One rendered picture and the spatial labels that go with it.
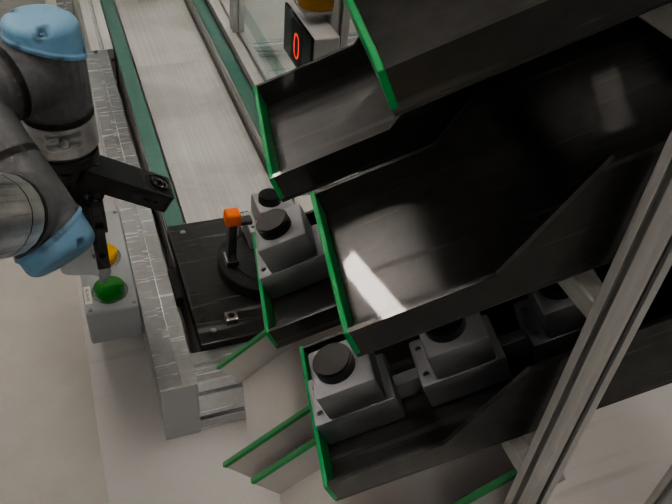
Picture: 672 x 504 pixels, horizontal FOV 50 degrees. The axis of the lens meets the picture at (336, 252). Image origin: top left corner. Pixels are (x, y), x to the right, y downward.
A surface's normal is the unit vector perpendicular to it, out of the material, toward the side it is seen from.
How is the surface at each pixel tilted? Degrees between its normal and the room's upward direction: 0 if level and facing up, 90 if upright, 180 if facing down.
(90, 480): 0
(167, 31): 0
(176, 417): 90
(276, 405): 45
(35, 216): 82
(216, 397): 90
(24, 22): 1
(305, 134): 25
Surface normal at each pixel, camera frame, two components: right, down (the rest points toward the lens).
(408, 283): -0.34, -0.65
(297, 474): 0.17, 0.66
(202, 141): 0.08, -0.75
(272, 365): -0.64, -0.49
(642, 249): -0.94, 0.17
